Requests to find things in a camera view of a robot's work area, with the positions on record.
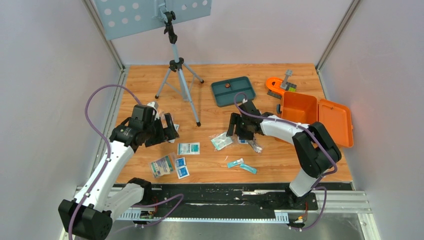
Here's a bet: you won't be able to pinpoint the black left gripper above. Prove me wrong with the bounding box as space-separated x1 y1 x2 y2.
143 113 180 148

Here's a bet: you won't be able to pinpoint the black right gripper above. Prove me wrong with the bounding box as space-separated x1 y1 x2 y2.
226 113 253 141

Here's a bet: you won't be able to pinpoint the clear bag teal gauze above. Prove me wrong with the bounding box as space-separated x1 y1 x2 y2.
210 132 234 151

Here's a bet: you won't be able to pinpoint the clear bag cotton swabs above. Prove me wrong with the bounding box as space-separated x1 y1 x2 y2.
247 139 263 154

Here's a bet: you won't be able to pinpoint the teal divided tray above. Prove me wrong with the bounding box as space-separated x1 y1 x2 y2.
210 76 256 108

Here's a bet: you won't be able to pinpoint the teal sachet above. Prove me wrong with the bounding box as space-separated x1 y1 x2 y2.
227 158 244 169
240 163 257 175

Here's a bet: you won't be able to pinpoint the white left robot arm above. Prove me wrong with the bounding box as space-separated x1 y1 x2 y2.
58 101 179 240

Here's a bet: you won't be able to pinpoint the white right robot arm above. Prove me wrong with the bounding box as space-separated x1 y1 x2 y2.
226 100 342 209

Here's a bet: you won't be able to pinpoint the orange medicine box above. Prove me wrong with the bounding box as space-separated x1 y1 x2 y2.
279 91 354 148

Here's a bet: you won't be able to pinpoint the white teal dressing packet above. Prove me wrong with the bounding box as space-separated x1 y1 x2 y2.
168 123 180 143

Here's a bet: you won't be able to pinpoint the white teal gauze packet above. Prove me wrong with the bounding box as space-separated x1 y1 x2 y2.
177 142 200 155

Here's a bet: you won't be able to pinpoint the clear bag white cotton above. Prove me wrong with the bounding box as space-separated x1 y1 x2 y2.
147 101 165 120

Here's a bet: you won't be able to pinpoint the clear bag bandage pack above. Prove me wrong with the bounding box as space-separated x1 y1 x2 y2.
149 152 176 178

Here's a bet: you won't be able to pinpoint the blue alcohol pad pair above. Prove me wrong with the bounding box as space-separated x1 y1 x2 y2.
175 157 190 179

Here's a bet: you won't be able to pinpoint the grey tripod stand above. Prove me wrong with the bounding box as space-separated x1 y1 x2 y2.
154 10 205 127

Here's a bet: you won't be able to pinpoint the perforated grey panel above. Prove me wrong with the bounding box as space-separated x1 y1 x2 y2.
94 0 212 40

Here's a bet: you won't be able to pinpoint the orange ring toy stand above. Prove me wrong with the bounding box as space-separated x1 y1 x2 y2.
265 69 297 99

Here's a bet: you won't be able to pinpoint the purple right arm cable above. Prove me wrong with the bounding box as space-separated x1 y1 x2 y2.
233 92 339 232

